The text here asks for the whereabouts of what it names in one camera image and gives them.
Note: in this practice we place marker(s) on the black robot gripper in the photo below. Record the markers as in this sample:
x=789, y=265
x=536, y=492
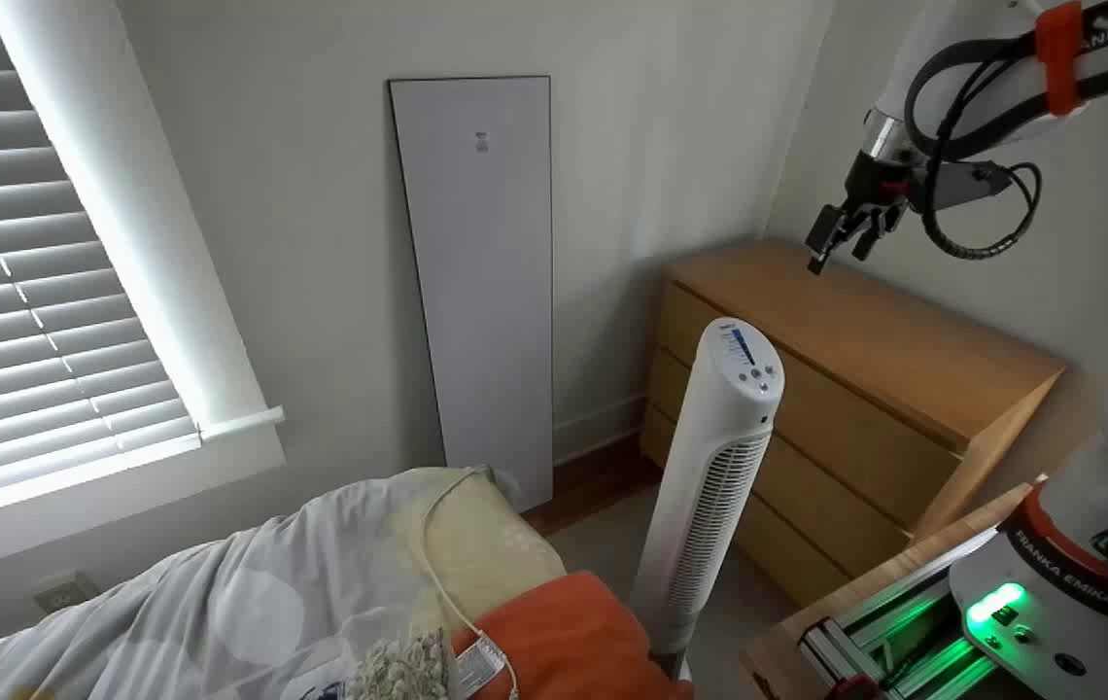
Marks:
x=881, y=166

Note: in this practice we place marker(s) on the white tower heater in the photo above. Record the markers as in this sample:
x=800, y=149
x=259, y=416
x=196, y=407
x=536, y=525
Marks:
x=712, y=481

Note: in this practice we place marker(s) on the light wooden dresser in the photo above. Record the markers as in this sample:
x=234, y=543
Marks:
x=837, y=403

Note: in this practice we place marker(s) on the white baseboard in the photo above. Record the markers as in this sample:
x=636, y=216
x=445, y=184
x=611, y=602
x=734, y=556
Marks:
x=598, y=427

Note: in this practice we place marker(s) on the white leaning panel board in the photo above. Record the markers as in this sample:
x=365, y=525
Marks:
x=482, y=277

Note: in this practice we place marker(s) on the grey floor rug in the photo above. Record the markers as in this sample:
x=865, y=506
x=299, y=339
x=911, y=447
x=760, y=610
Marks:
x=603, y=548

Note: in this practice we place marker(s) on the cream bed mattress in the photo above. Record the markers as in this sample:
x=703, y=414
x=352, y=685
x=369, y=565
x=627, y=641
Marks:
x=498, y=547

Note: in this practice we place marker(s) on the orange blanket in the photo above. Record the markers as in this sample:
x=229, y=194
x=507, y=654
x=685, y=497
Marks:
x=574, y=641

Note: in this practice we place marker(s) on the grey knitted throw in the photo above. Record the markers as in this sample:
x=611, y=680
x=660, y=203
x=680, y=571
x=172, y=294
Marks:
x=401, y=665

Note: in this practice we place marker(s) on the white patterned duvet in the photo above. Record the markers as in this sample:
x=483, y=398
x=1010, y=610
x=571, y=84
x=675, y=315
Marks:
x=204, y=608

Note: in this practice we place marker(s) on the white window blinds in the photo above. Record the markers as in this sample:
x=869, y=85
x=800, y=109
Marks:
x=28, y=274

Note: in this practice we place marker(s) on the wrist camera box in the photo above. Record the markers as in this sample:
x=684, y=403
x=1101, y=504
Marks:
x=965, y=184

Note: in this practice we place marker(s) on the aluminium robot stand frame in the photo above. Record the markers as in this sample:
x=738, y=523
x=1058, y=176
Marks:
x=895, y=634

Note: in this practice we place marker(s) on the white window frame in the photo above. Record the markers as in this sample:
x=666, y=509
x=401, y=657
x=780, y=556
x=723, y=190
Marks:
x=138, y=246

